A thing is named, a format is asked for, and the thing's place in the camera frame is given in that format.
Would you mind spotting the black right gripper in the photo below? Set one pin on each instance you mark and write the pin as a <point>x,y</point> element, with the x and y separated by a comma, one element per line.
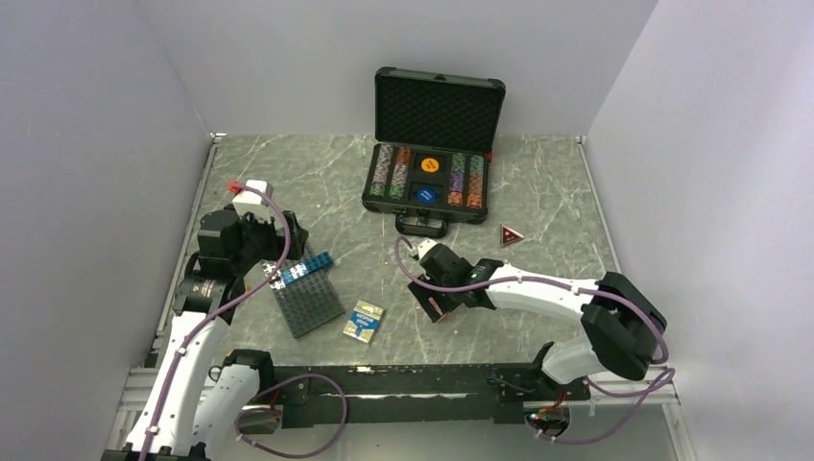
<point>444,305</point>

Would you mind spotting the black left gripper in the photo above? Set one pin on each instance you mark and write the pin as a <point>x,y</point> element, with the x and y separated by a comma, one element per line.
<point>296,237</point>

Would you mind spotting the red playing card deck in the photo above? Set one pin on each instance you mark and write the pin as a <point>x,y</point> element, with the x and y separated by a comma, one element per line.
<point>437,307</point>

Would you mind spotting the blue small blind button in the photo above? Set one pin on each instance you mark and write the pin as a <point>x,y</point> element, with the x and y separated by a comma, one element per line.
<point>426,195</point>

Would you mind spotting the red triangular dealer button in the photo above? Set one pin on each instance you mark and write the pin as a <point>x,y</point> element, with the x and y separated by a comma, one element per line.
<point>509,236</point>

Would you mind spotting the orange big blind button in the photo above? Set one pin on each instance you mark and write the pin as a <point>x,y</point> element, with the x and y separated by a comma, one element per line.
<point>430,165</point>

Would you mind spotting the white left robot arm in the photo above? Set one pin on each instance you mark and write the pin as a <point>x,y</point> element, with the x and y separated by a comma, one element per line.
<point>178,421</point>

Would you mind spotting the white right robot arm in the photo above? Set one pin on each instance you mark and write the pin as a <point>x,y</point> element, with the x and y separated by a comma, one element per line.
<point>620,330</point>

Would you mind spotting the black poker set case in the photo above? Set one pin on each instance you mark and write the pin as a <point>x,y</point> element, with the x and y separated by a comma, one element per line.
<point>436,115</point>

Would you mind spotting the light blue lego brick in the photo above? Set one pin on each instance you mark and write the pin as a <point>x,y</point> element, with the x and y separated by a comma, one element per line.
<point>294,273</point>

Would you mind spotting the dark teal lego brick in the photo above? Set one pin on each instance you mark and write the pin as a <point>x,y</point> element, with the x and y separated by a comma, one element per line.
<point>317,263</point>

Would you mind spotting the dark grey lego baseplate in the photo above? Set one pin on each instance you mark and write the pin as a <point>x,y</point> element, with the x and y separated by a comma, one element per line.
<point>308,303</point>

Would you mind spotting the blue playing card deck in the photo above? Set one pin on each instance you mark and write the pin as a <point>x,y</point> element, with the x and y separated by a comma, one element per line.
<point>364,321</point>

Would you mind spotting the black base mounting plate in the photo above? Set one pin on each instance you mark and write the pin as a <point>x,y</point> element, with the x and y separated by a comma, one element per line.
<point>496,392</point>

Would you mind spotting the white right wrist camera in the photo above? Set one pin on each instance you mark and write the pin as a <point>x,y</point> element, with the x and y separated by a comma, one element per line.
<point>423,248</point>

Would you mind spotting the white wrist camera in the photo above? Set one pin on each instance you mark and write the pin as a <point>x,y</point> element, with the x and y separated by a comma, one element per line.
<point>246,200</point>
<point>423,248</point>

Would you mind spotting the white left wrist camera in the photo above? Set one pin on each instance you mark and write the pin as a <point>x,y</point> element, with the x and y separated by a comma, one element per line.
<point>246,200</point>

